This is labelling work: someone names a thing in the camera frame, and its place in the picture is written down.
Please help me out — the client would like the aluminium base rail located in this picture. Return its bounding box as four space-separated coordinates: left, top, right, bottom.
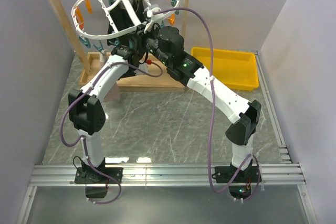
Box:
28 163 306 187

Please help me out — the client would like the white oval clip hanger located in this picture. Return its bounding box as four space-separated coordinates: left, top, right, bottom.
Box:
71 0 180 40

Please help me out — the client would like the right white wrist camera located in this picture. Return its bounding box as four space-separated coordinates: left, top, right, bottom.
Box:
144 4 164 33

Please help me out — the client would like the teal clothes peg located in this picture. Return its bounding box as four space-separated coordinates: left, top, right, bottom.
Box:
78 36 91 48
92 41 104 53

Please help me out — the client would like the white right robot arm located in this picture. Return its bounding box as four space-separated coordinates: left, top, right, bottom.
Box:
131 24 261 182

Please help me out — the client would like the black hanging underwear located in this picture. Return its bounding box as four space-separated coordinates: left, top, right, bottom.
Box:
107 0 145 46

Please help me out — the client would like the orange clothes peg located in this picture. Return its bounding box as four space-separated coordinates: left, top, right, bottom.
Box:
85 0 92 15
167 14 175 26
74 7 84 29

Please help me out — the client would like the pink and cream underwear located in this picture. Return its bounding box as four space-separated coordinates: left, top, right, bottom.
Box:
99 49 121 102

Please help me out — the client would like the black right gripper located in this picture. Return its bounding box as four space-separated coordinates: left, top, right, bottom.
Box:
127 23 171 68

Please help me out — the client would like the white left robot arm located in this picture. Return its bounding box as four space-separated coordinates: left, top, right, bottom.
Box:
68 46 141 183

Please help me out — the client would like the yellow plastic tray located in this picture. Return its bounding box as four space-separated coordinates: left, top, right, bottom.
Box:
191 47 259 91

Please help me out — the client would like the wooden hanger rack frame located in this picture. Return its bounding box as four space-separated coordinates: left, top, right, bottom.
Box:
35 0 191 93

